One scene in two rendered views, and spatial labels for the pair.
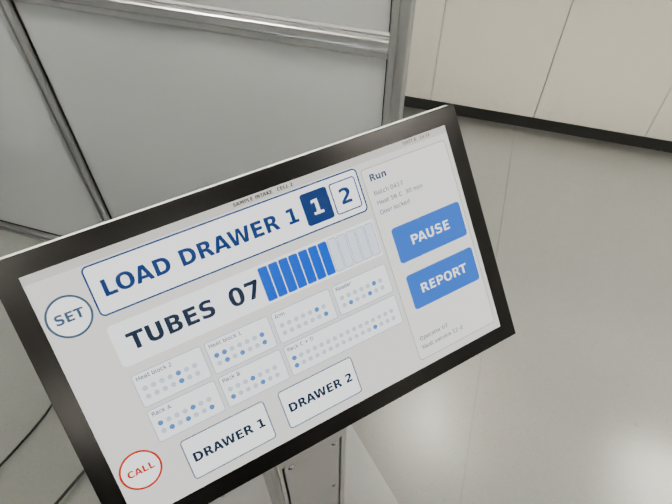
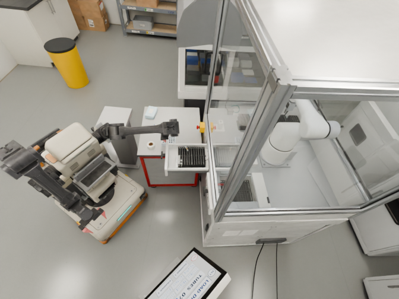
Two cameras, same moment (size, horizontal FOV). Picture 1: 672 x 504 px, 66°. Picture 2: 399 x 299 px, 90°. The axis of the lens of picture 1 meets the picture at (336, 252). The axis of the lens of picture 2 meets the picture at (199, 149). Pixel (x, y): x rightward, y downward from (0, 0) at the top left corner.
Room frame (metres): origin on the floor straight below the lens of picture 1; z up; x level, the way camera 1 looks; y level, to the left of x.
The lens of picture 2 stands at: (0.31, 0.09, 2.24)
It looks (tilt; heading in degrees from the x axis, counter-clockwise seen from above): 54 degrees down; 160
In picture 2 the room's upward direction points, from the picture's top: 7 degrees clockwise
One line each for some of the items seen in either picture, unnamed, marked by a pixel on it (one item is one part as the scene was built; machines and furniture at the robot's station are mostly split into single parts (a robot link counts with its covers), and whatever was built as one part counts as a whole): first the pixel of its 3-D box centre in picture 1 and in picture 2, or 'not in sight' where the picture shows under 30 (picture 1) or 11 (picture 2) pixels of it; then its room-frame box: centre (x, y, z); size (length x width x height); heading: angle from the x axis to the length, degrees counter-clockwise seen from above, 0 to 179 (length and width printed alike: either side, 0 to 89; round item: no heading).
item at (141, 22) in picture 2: not in sight; (143, 22); (-4.65, 0.25, 0.22); 0.40 x 0.30 x 0.17; 73
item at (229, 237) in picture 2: not in sight; (247, 186); (-0.39, 0.93, 0.40); 1.03 x 0.95 x 0.80; 168
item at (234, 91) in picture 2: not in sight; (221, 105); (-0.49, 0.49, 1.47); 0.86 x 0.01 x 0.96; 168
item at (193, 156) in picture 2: not in sight; (191, 157); (-0.56, 0.36, 0.87); 0.22 x 0.18 x 0.06; 78
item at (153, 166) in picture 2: not in sight; (172, 150); (-0.99, 0.26, 0.38); 0.62 x 0.58 x 0.76; 168
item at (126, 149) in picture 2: not in sight; (123, 140); (-1.26, -0.27, 0.38); 0.30 x 0.30 x 0.76; 73
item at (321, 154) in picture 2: not in sight; (339, 177); (0.08, 0.84, 1.52); 0.87 x 0.01 x 0.86; 78
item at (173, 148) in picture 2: not in sight; (192, 158); (-0.55, 0.36, 0.86); 0.40 x 0.26 x 0.06; 78
